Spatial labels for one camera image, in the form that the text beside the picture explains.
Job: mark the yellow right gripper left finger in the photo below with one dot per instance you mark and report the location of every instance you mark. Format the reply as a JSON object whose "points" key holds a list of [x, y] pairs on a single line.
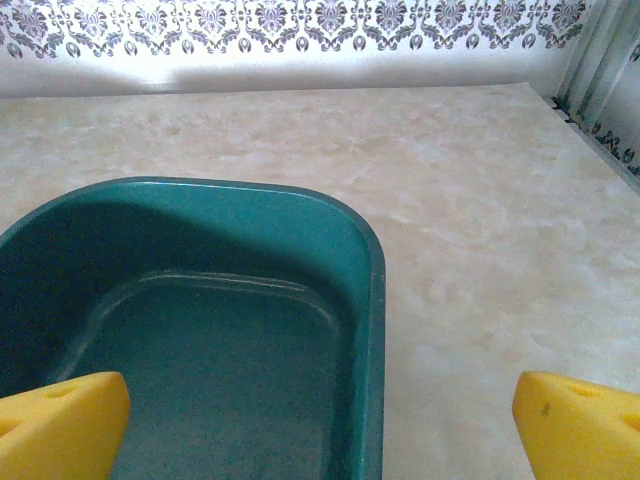
{"points": [[60, 430]]}

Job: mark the teal plastic bin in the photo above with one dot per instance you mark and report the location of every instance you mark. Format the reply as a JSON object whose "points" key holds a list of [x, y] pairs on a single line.
{"points": [[210, 350]]}

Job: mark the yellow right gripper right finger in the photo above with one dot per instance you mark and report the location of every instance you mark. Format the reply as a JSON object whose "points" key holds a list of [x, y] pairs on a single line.
{"points": [[580, 435]]}

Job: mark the aluminium frame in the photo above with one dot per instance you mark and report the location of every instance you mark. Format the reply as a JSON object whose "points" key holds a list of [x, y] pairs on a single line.
{"points": [[595, 60]]}

